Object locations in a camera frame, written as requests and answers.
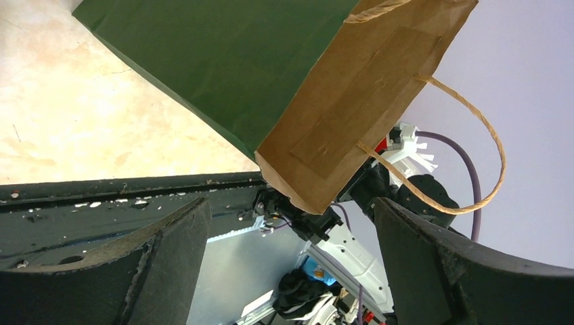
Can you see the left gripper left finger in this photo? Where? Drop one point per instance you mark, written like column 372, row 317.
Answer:
column 146, row 277

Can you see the green brown paper bag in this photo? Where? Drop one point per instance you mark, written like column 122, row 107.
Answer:
column 306, row 89

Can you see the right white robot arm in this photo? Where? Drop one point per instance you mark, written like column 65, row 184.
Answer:
column 326, row 232

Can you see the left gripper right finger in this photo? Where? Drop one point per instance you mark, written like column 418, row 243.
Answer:
column 437, row 276

